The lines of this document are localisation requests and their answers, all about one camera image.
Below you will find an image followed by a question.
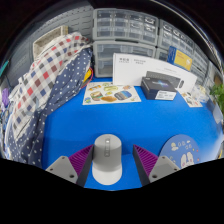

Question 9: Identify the green potted plant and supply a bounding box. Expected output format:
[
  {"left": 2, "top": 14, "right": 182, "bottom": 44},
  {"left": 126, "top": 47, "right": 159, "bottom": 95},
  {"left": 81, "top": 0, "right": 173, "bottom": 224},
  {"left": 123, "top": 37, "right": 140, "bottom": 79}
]
[{"left": 209, "top": 82, "right": 224, "bottom": 114}]

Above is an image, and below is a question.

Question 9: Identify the small black box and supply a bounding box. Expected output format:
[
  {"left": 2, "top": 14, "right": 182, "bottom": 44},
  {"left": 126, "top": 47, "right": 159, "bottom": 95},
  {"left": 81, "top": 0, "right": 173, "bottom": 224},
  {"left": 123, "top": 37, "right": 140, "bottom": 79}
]
[{"left": 140, "top": 76, "right": 178, "bottom": 101}]

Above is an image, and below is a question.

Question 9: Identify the long white keyboard box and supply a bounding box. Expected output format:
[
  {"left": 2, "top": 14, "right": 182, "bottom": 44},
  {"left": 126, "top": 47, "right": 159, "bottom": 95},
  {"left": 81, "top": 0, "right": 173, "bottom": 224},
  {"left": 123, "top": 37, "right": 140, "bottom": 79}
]
[{"left": 112, "top": 52, "right": 198, "bottom": 96}]

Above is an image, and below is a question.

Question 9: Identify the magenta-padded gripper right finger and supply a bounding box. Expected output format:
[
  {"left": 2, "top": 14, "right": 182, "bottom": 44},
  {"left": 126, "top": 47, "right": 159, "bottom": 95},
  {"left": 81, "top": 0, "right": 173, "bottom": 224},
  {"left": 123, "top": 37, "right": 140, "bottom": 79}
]
[{"left": 132, "top": 144, "right": 181, "bottom": 187}]

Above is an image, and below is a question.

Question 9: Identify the yellow and blue box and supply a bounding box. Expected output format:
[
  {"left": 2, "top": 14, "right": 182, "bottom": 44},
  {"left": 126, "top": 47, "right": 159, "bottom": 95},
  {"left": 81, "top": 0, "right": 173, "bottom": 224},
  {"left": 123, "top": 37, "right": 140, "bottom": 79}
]
[{"left": 166, "top": 45, "right": 194, "bottom": 72}]

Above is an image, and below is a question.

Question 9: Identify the white computer mouse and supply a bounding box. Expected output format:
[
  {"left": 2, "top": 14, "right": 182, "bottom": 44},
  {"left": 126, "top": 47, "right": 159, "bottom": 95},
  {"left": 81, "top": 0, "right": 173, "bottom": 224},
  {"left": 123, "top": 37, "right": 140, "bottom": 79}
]
[{"left": 91, "top": 133, "right": 123, "bottom": 186}]

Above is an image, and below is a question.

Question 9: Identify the white woven basket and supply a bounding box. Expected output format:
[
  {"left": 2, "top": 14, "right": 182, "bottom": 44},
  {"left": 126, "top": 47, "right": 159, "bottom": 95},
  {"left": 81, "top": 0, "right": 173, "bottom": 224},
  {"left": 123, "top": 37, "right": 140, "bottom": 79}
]
[{"left": 32, "top": 25, "right": 69, "bottom": 59}]

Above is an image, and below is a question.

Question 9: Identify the red blue checked cloth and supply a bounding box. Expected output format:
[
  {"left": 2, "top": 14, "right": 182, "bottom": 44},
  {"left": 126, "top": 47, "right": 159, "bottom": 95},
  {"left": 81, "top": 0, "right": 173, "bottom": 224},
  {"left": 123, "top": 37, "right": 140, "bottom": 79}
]
[{"left": 7, "top": 31, "right": 93, "bottom": 141}]

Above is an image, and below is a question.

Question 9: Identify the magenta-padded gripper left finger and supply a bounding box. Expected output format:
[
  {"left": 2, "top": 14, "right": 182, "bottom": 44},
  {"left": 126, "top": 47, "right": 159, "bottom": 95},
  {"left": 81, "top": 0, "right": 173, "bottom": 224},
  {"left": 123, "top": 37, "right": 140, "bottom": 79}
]
[{"left": 45, "top": 144, "right": 95, "bottom": 188}]

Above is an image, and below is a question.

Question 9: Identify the navy polka-dot cloth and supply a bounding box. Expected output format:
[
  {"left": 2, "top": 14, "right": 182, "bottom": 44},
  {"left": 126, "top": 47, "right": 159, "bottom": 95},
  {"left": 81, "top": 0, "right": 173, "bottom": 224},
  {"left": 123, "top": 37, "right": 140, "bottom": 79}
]
[{"left": 4, "top": 46, "right": 94, "bottom": 169}]

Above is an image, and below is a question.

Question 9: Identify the round blue rabbit-print mouse pad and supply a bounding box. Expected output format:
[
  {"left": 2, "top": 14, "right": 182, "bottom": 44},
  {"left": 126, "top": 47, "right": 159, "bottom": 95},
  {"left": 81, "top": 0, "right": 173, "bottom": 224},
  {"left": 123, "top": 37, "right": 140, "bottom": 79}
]
[{"left": 158, "top": 134, "right": 201, "bottom": 170}]

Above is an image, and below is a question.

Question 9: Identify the clear plastic bag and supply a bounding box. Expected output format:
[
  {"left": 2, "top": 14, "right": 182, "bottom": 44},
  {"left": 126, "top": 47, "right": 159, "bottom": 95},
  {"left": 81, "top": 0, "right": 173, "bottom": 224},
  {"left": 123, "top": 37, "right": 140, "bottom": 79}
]
[{"left": 193, "top": 84, "right": 209, "bottom": 103}]

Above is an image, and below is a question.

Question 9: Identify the purple plastic bag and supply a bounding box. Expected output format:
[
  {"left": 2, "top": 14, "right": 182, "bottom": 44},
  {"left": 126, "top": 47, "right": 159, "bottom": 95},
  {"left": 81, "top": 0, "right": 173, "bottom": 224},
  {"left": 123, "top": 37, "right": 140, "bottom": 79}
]
[{"left": 1, "top": 87, "right": 10, "bottom": 108}]

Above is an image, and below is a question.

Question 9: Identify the food sticker sheet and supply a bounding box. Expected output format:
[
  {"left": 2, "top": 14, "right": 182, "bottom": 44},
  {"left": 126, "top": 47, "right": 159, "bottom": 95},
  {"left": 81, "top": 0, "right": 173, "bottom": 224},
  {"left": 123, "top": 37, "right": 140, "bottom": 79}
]
[{"left": 82, "top": 81, "right": 142, "bottom": 106}]

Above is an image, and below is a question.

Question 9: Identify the small-picture sticker sheet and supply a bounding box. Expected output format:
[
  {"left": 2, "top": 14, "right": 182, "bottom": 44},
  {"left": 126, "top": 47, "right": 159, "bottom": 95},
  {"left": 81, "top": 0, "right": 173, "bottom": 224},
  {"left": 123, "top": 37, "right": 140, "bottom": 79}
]
[{"left": 179, "top": 90, "right": 204, "bottom": 108}]

